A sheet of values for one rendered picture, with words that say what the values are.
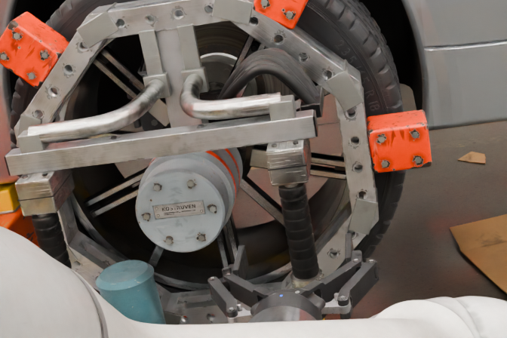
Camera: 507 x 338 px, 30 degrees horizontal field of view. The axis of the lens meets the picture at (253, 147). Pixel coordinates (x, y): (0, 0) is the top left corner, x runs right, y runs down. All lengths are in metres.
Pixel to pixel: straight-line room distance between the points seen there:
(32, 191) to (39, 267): 0.88
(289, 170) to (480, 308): 0.44
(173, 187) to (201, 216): 0.06
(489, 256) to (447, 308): 2.11
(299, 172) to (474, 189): 2.25
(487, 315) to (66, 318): 0.50
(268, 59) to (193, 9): 0.16
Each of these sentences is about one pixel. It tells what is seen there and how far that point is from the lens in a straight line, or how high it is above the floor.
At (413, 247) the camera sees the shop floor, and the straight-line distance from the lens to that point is 3.05.
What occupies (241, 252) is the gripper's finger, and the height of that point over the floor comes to 0.85.
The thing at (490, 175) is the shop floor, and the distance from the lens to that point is 3.55.
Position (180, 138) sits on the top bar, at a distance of 1.25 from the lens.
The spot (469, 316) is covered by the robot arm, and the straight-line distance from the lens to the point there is 0.84.
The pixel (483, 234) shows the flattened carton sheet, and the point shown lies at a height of 0.02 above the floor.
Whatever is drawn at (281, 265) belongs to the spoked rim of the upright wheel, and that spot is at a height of 0.63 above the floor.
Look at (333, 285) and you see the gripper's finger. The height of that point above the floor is 0.84.
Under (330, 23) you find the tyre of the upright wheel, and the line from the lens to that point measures 1.47.
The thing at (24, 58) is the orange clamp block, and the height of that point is 1.07.
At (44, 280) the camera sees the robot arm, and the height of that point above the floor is 1.18.
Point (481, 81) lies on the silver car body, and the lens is 1.80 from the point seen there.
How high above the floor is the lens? 1.35
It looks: 19 degrees down
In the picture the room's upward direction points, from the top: 10 degrees counter-clockwise
